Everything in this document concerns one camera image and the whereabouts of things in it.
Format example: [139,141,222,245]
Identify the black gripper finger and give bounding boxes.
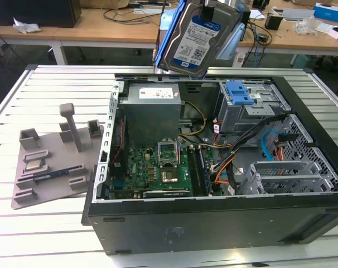
[201,0,216,21]

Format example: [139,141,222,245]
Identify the hard disk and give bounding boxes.
[154,0,251,81]

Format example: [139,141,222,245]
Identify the blue wire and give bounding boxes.
[260,128,298,163]

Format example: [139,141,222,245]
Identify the grey metal disk bay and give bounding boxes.
[237,160,338,196]

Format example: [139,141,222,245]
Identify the black computer tower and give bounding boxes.
[239,9,252,42]

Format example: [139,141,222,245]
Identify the white keyboard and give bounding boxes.
[133,7,170,16]

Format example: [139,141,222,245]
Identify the small black container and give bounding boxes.
[264,13,284,31]

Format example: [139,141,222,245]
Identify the grey flat box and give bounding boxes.
[271,7,316,22]

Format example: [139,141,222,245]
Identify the clear plastic bag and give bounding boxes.
[293,15,330,36]

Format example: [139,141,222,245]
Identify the wooden desk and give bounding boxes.
[0,0,338,66]

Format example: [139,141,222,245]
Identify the grey metal drive cage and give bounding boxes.
[218,80,292,135]

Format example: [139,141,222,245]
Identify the grey power supply box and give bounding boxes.
[118,83,182,140]

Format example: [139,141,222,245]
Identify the blue cardboard box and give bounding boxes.
[313,2,338,25]

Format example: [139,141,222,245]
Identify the small white open box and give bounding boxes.
[327,24,338,41]

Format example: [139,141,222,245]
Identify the installed black RAM stick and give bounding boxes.
[198,146,214,196]

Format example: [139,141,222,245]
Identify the black case fan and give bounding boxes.
[110,116,128,170]

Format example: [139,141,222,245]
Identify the CPU socket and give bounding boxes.
[160,166,182,185]

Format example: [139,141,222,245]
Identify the green motherboard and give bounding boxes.
[109,145,223,199]

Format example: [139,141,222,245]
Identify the crumpled white paper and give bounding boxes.
[12,17,42,35]

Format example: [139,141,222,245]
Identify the black graphics card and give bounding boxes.
[142,189,191,199]

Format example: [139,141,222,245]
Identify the grey plastic parts rack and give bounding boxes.
[11,102,105,210]

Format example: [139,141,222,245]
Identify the black open PC case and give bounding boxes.
[81,73,338,256]

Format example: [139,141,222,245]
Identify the loose RAM stick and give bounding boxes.
[32,169,72,184]

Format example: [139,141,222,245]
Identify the silver CPU chip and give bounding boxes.
[25,160,46,171]

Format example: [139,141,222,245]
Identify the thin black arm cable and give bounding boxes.
[151,0,167,63]

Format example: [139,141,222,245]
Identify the blue plastic bay bracket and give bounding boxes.
[225,80,255,106]

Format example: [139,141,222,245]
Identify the yellow wire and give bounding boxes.
[182,102,207,137]

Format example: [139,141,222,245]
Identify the red wire with white label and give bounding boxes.
[212,118,233,149]

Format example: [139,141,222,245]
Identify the black cable bundle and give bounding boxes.
[209,113,295,179]

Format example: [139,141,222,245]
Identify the grey wire bundle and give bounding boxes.
[177,135,224,148]

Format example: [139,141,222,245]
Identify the metal socket cover frame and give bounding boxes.
[157,138,178,168]

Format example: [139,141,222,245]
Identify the red black twisted wire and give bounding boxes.
[114,117,127,166]

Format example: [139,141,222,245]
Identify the orange wire bundle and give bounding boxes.
[212,170,231,187]

